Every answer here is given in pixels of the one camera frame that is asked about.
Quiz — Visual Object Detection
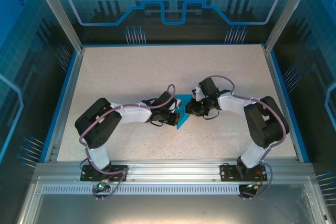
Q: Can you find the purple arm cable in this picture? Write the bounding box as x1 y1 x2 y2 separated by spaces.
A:
78 84 176 201
206 75 287 201

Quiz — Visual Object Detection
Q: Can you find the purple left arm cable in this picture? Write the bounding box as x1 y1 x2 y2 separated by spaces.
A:
78 84 176 201

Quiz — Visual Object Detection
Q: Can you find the sheet metal tray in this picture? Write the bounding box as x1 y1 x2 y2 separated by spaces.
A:
17 176 336 224

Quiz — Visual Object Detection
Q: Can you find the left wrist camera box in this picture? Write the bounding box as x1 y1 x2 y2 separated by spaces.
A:
157 91 183 109

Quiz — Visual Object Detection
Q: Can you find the aluminium upright post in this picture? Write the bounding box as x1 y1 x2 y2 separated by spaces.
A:
263 0 317 53
28 0 85 53

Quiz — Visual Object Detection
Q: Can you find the perforated metal strip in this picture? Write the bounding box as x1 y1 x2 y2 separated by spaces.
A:
41 185 307 195

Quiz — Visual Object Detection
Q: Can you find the green-lit cable connector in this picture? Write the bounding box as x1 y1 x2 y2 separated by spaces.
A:
93 178 111 193
244 182 264 191

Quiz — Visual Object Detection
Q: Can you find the aluminium front rail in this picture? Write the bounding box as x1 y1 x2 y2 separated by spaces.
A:
34 159 314 183

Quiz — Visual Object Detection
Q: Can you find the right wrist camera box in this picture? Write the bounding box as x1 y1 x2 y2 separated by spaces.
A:
192 76 219 99

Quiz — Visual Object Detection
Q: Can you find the aluminium side rail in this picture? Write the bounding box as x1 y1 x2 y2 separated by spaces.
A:
263 45 302 162
43 47 85 163

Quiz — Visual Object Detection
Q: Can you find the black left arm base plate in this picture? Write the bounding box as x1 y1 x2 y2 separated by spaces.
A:
80 164 129 182

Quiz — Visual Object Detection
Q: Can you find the thin black right gripper cable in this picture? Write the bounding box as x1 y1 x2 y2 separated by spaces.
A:
203 109 220 120

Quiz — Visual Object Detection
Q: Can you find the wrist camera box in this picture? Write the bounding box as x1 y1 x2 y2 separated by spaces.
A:
192 76 219 99
157 91 183 109

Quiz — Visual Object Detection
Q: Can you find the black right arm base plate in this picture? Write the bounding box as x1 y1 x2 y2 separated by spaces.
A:
219 163 269 182

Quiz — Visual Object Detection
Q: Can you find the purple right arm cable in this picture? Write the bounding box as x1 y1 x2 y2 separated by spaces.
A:
206 75 287 201

